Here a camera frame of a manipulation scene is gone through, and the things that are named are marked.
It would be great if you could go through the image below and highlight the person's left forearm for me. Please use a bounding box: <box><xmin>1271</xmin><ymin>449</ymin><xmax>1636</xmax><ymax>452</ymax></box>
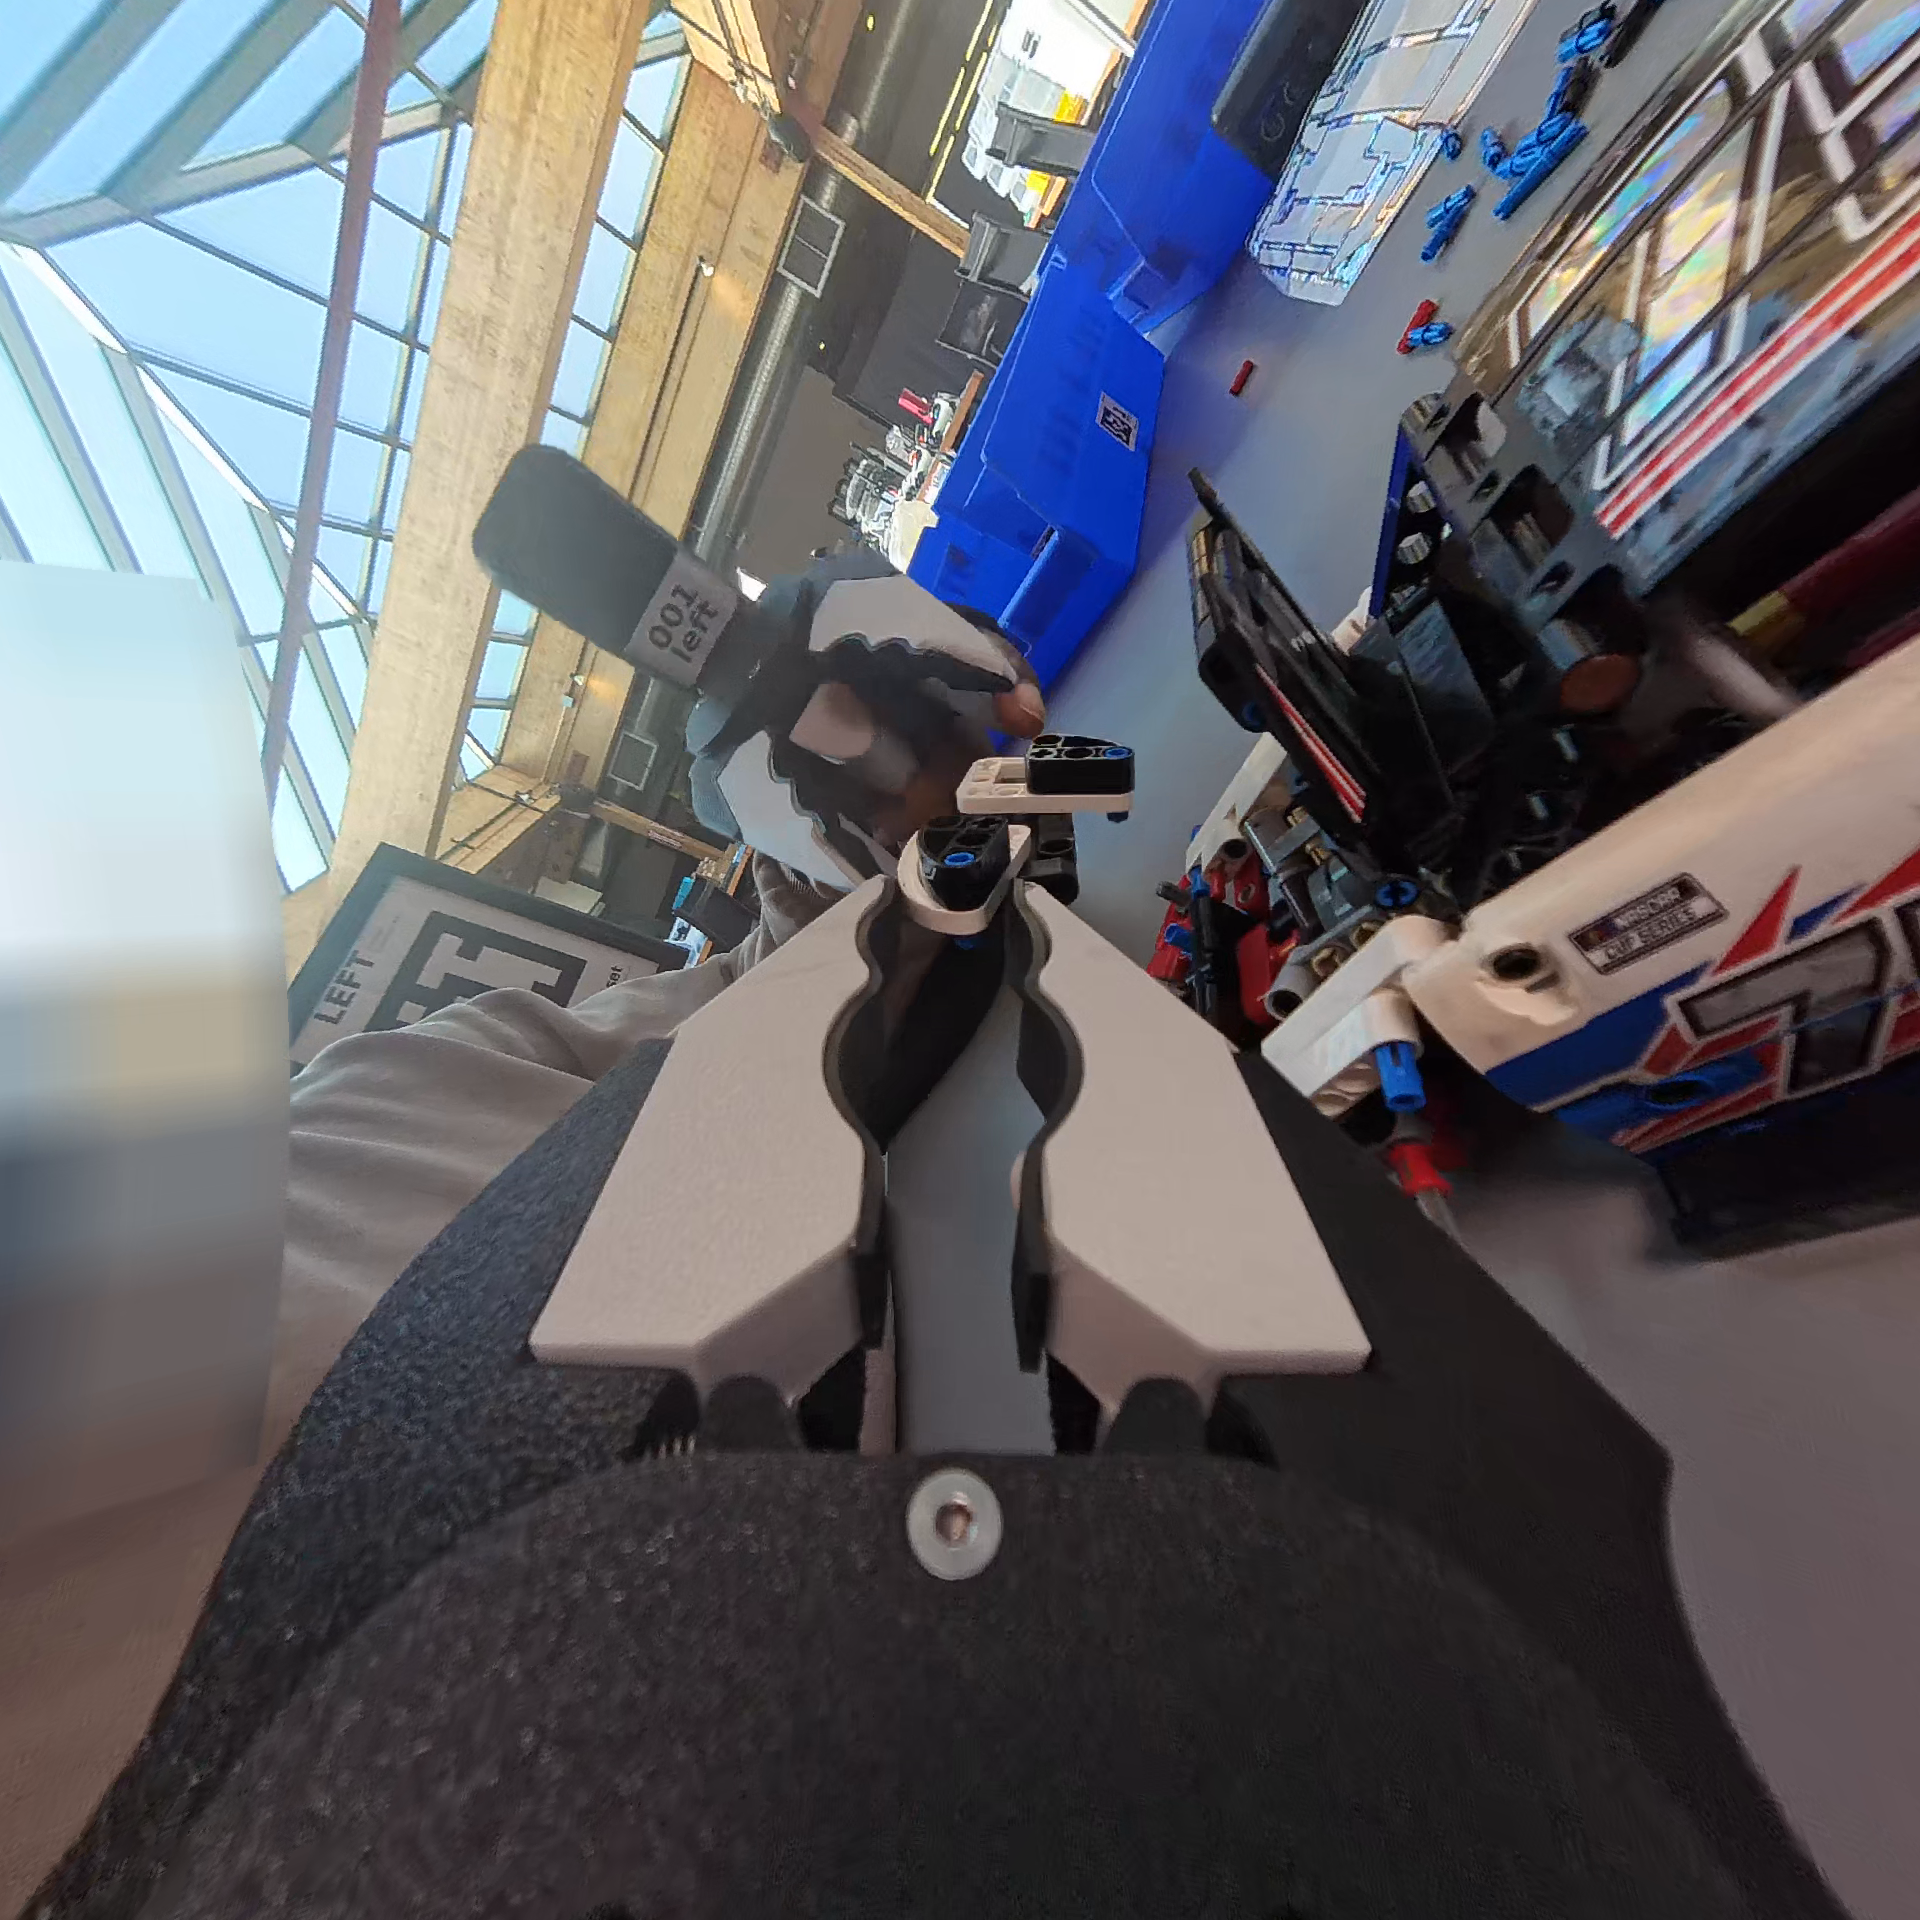
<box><xmin>286</xmin><ymin>856</ymin><xmax>819</xmax><ymax>1449</ymax></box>

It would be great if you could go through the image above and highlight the toy brick race car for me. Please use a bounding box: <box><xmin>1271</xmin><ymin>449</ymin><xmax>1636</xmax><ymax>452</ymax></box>
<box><xmin>1151</xmin><ymin>0</ymin><xmax>1920</xmax><ymax>1249</ymax></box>

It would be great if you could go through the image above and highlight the pile of blue connector pins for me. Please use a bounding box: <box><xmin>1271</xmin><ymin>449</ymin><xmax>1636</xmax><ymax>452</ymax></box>
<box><xmin>1422</xmin><ymin>0</ymin><xmax>1666</xmax><ymax>266</ymax></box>

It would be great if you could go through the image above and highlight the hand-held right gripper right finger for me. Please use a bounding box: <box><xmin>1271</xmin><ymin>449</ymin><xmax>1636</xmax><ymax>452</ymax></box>
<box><xmin>1013</xmin><ymin>880</ymin><xmax>1373</xmax><ymax>1449</ymax></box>

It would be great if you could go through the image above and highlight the small black screen device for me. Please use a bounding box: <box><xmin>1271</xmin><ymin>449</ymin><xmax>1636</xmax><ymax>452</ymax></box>
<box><xmin>1212</xmin><ymin>0</ymin><xmax>1367</xmax><ymax>168</ymax></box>

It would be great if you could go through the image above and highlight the person's left hand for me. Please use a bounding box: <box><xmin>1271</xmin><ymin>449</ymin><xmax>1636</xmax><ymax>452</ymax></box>
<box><xmin>772</xmin><ymin>672</ymin><xmax>1052</xmax><ymax>847</ymax></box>

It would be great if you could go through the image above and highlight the blue plastic bin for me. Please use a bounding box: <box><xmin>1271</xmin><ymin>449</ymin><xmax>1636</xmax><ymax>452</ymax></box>
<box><xmin>907</xmin><ymin>248</ymin><xmax>1202</xmax><ymax>696</ymax></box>
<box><xmin>1042</xmin><ymin>0</ymin><xmax>1291</xmax><ymax>354</ymax></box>

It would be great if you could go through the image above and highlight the person's beige sweatshirt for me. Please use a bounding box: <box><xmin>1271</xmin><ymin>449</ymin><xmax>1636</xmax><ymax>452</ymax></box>
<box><xmin>0</xmin><ymin>1441</ymin><xmax>301</xmax><ymax>1893</ymax></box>

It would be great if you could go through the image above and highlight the stack of white storage boxes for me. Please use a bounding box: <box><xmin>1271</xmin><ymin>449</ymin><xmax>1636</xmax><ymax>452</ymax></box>
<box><xmin>959</xmin><ymin>0</ymin><xmax>1134</xmax><ymax>204</ymax></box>

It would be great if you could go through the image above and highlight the black framed marker sign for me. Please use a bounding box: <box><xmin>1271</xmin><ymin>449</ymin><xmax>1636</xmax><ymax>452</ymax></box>
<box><xmin>288</xmin><ymin>843</ymin><xmax>693</xmax><ymax>1074</ymax></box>

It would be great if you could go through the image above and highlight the holographic sticker sheet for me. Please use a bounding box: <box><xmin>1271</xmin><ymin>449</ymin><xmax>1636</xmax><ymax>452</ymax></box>
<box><xmin>1247</xmin><ymin>0</ymin><xmax>1501</xmax><ymax>308</ymax></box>

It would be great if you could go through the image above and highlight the black white brick bumper assembly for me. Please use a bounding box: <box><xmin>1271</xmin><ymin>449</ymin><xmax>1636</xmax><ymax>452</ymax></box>
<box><xmin>895</xmin><ymin>732</ymin><xmax>1138</xmax><ymax>953</ymax></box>

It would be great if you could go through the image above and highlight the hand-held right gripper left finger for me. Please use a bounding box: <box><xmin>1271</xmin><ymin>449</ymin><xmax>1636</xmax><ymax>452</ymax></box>
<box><xmin>528</xmin><ymin>879</ymin><xmax>903</xmax><ymax>1443</ymax></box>

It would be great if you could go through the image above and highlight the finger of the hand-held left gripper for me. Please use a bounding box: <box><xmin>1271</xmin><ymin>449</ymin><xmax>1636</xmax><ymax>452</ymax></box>
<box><xmin>807</xmin><ymin>573</ymin><xmax>1040</xmax><ymax>698</ymax></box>
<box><xmin>714</xmin><ymin>732</ymin><xmax>904</xmax><ymax>890</ymax></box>

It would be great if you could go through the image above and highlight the grey desk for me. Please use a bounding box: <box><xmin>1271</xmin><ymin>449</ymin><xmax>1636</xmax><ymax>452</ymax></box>
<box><xmin>1035</xmin><ymin>0</ymin><xmax>1920</xmax><ymax>1920</ymax></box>

